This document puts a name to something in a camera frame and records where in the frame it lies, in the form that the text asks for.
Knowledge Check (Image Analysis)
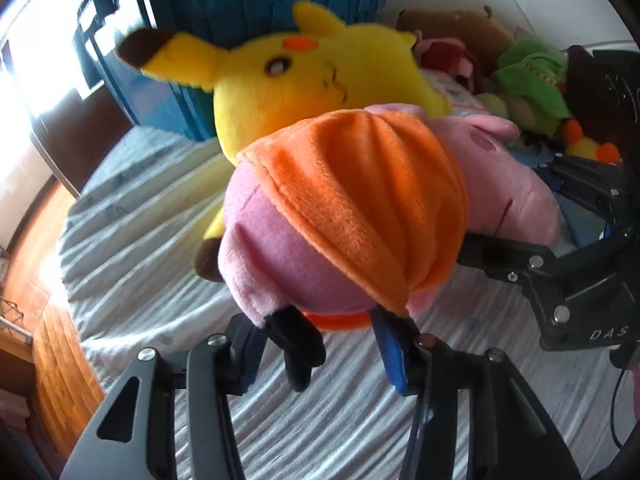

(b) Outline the pink pig plush orange dress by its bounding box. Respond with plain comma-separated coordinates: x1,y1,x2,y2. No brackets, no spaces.
222,102,563,393

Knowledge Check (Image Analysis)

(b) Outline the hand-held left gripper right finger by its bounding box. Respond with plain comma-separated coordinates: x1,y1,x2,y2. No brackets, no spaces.
370,307,583,480

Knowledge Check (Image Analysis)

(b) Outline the small green ball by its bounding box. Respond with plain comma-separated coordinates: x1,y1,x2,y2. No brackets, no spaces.
475,91,516,126

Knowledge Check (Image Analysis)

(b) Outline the plush doll green dress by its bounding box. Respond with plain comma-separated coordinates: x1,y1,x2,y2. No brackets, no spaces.
492,40,640,141

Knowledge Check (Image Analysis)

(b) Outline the brown capybara plush toy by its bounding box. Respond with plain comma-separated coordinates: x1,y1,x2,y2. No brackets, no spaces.
395,5,518,61

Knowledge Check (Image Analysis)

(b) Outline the small pig plush red dress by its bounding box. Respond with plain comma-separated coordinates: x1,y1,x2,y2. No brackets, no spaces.
412,35,483,93

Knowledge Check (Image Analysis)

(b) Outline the yellow mouse plush toy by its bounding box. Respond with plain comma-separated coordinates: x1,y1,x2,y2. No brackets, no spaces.
116,1,453,286

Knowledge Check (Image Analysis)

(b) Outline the black cable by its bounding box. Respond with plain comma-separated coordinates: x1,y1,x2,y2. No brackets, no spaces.
607,355,640,461

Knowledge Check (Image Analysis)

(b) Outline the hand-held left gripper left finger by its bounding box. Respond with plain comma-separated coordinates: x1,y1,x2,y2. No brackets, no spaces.
60,312,268,480

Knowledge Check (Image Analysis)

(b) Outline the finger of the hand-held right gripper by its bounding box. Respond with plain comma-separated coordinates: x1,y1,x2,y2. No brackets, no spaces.
537,152,632,231
457,232,561,288

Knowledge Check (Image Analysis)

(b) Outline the yellow plush with orange pompoms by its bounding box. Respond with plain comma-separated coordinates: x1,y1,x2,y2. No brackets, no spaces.
562,119,623,163

